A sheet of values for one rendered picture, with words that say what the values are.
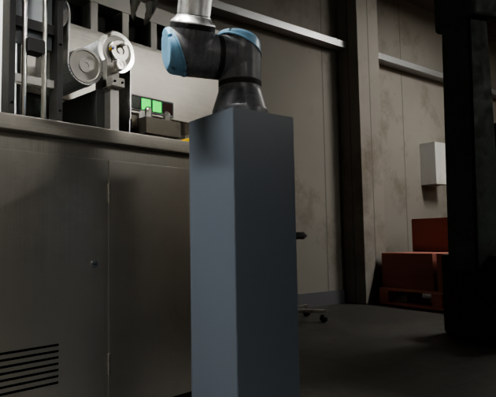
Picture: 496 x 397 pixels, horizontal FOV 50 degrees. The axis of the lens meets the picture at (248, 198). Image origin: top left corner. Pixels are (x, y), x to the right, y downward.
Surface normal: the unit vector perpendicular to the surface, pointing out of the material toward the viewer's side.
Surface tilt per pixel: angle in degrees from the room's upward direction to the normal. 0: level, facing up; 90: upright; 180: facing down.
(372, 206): 90
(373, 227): 90
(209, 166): 90
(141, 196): 90
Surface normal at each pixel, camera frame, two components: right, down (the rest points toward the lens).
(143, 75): 0.72, -0.07
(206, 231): -0.78, -0.04
